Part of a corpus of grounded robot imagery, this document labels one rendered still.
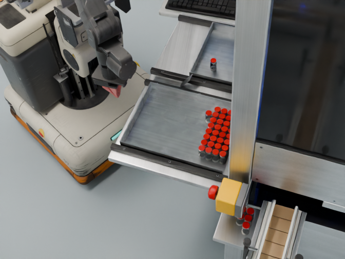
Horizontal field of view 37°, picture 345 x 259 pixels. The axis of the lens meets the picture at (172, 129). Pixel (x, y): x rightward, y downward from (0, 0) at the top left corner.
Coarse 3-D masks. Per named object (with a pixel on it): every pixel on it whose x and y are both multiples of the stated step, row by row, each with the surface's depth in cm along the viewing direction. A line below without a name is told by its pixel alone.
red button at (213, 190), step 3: (213, 186) 140; (216, 186) 140; (210, 189) 139; (213, 189) 139; (216, 189) 139; (210, 192) 139; (213, 192) 139; (216, 192) 140; (210, 195) 139; (213, 195) 139; (216, 195) 142; (210, 198) 140; (213, 198) 140
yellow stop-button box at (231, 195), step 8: (224, 184) 138; (232, 184) 138; (240, 184) 138; (248, 184) 138; (224, 192) 137; (232, 192) 136; (240, 192) 136; (216, 200) 136; (224, 200) 135; (232, 200) 135; (240, 200) 135; (216, 208) 140; (224, 208) 138; (232, 208) 136; (240, 208) 135; (240, 216) 139
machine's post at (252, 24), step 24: (240, 0) 91; (264, 0) 89; (240, 24) 96; (264, 24) 94; (240, 48) 101; (264, 48) 99; (240, 72) 107; (264, 72) 107; (240, 96) 113; (240, 120) 120; (240, 144) 128; (240, 168) 137
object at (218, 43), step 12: (216, 24) 191; (216, 36) 191; (228, 36) 191; (204, 48) 188; (216, 48) 188; (228, 48) 187; (204, 60) 185; (216, 60) 184; (228, 60) 184; (192, 72) 177; (204, 72) 181; (216, 72) 181; (228, 72) 181; (228, 84) 175
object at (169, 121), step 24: (144, 96) 173; (168, 96) 176; (192, 96) 173; (144, 120) 171; (168, 120) 170; (192, 120) 170; (120, 144) 164; (144, 144) 165; (168, 144) 165; (192, 144) 164; (216, 168) 155
